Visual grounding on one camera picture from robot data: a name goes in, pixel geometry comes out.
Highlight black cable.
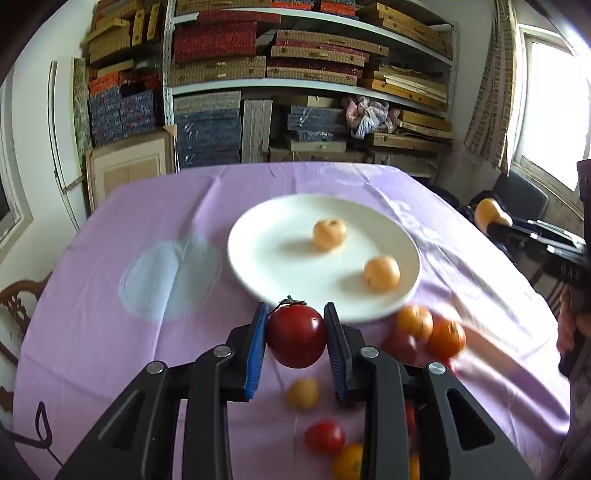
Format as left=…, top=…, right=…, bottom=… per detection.
left=0, top=401, right=65, bottom=467

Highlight purple tablecloth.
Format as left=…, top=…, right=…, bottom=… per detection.
left=14, top=161, right=573, bottom=480

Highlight pink and white cloth bundle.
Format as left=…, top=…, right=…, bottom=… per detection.
left=344, top=97, right=400, bottom=139

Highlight window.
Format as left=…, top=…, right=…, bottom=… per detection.
left=510, top=25, right=591, bottom=192

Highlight person's right hand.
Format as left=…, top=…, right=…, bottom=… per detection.
left=556, top=291, right=578, bottom=358

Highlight yellow plum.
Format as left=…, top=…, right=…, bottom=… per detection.
left=475, top=198, right=513, bottom=232

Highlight stack of dark blue boxes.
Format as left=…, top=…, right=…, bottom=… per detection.
left=286, top=105, right=349, bottom=144

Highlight white metal shelf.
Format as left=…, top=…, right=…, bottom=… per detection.
left=161, top=0, right=460, bottom=185

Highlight pile of tan straw boxes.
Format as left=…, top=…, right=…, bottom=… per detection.
left=85, top=0, right=164, bottom=79

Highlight red plum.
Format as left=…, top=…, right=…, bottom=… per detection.
left=381, top=329, right=421, bottom=365
left=265, top=295, right=328, bottom=369

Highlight stack of yellow wooden boxes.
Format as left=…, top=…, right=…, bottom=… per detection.
left=360, top=65, right=454, bottom=141

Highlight white leaning board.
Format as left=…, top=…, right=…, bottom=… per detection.
left=48, top=58, right=93, bottom=217

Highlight tan longan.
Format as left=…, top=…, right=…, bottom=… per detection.
left=286, top=377, right=321, bottom=411

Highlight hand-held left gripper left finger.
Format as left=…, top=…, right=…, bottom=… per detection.
left=55, top=302, right=269, bottom=480

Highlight white plate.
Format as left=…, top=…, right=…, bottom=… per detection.
left=227, top=194, right=422, bottom=324

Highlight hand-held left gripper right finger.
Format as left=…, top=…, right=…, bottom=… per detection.
left=323, top=302, right=536, bottom=480

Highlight stack of blue speckled boxes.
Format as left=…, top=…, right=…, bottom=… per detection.
left=89, top=88, right=158, bottom=147

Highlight upright grey fabric boxes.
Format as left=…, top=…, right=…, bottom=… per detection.
left=242, top=99, right=273, bottom=163

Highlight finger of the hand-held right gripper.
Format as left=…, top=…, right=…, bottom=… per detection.
left=487, top=220, right=585, bottom=245
left=496, top=233, right=551, bottom=267

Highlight large orange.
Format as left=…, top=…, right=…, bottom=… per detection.
left=427, top=318, right=467, bottom=358

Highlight pale yellow dimpled fruit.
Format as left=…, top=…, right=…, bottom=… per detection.
left=312, top=218, right=347, bottom=253

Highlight brown checked curtain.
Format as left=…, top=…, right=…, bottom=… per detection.
left=464, top=0, right=520, bottom=174

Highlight framed picture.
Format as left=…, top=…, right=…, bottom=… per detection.
left=84, top=124, right=178, bottom=213

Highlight carved wooden chair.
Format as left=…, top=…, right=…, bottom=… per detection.
left=0, top=272, right=54, bottom=365

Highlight small tangerine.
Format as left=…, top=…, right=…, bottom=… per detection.
left=331, top=443, right=365, bottom=480

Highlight black chair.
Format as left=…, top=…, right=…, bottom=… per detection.
left=492, top=173, right=550, bottom=222

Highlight stack of blue patterned boxes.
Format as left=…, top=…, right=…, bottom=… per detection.
left=174, top=108, right=243, bottom=168

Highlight stack of red speckled boxes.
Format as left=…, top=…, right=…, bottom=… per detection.
left=172, top=10, right=283, bottom=64

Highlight pale orange round fruit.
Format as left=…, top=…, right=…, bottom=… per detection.
left=362, top=255, right=401, bottom=293

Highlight orange speckled box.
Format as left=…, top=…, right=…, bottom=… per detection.
left=88, top=74, right=162, bottom=97

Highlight white window frame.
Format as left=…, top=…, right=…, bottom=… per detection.
left=0, top=69, right=33, bottom=250

